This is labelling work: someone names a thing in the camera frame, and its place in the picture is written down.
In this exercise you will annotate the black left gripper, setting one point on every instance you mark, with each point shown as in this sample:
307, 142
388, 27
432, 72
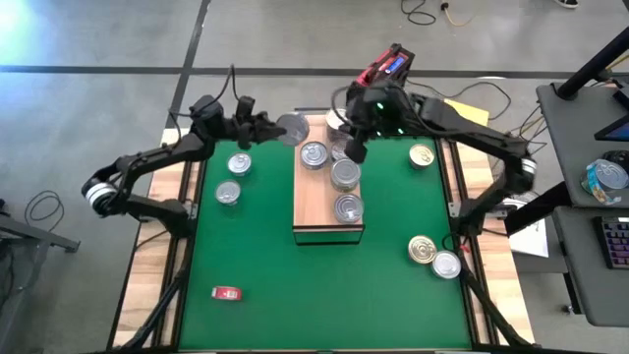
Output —
245, 129

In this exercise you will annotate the red-label seafood can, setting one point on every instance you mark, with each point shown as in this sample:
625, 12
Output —
226, 293

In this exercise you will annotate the black table frame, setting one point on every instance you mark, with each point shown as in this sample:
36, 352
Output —
444, 134

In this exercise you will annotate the colourful-label can with silver lid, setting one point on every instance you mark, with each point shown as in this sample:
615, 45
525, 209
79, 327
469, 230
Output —
607, 177

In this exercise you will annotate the wooden shelf with black frame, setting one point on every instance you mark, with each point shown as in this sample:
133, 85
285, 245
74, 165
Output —
314, 206

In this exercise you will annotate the green table mat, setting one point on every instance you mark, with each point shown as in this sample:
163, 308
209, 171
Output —
295, 324

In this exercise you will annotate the black monitor pole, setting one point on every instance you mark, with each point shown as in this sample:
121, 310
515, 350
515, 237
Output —
589, 69

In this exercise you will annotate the grey desk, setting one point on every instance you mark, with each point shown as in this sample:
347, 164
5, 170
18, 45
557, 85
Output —
580, 275
570, 137

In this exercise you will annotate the person's foot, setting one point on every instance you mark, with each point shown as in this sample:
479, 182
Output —
567, 2

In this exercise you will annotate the black tablet screen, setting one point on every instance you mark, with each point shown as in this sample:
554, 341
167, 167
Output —
616, 132

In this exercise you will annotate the white paper sheet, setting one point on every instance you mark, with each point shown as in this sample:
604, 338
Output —
533, 243

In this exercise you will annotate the red and black tool case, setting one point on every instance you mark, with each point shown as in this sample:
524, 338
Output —
388, 61

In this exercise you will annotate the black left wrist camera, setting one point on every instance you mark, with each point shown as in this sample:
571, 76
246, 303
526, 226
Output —
206, 110

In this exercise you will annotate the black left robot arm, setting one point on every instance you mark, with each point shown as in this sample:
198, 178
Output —
147, 159

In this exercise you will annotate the gold-lid pink salmon can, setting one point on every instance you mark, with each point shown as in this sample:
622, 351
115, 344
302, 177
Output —
421, 156
334, 122
421, 249

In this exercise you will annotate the black desk support bar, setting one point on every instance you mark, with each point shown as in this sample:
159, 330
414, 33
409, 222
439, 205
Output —
535, 209

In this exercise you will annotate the black metal stand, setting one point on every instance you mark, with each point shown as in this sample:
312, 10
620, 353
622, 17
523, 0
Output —
44, 237

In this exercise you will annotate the yellow paper pad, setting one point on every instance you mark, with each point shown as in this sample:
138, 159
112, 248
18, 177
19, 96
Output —
472, 114

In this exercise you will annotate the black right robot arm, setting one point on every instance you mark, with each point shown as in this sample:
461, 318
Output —
472, 130

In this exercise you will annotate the black keyboard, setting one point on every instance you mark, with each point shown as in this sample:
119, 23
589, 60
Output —
616, 243

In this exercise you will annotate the blue-label silver-lid can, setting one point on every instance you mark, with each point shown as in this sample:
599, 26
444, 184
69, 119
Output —
239, 163

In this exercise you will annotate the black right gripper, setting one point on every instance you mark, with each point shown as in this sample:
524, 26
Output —
378, 115

